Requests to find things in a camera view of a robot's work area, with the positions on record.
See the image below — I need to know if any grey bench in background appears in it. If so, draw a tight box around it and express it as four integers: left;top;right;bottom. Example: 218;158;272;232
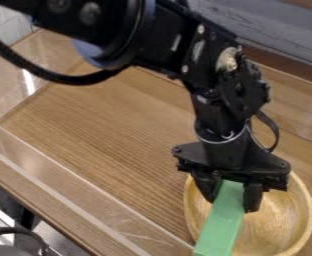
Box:
188;0;312;63

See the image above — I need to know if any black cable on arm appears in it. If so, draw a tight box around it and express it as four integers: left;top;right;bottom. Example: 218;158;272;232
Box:
249;109;281;154

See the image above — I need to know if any light wooden bowl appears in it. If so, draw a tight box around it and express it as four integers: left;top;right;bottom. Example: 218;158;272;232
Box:
182;172;312;256

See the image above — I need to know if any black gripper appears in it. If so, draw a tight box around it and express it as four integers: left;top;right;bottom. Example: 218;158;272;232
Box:
171;129;290;213

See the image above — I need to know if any green rectangular block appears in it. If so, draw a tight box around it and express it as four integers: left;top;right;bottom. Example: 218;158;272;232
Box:
193;181;244;256

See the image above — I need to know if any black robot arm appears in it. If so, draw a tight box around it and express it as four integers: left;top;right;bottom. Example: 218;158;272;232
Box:
0;0;290;213

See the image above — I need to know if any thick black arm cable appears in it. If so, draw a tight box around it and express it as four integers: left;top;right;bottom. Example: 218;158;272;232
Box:
0;28;129;86

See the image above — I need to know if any black cable lower left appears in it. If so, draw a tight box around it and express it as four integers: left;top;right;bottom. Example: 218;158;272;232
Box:
0;226;50;256

